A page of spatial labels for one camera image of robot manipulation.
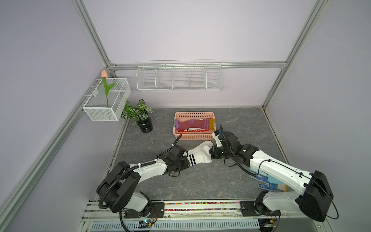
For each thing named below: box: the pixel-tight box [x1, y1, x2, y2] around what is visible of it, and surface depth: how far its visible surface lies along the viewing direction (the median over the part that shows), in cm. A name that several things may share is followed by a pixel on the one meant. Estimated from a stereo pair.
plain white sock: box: [186, 140, 215, 167], surface depth 93 cm
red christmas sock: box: [177, 129, 210, 133], surface depth 106 cm
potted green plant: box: [120, 99, 154, 133], surface depth 88 cm
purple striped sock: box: [174, 118, 210, 130], surface depth 106 cm
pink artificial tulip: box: [100, 69, 115, 108], surface depth 85 cm
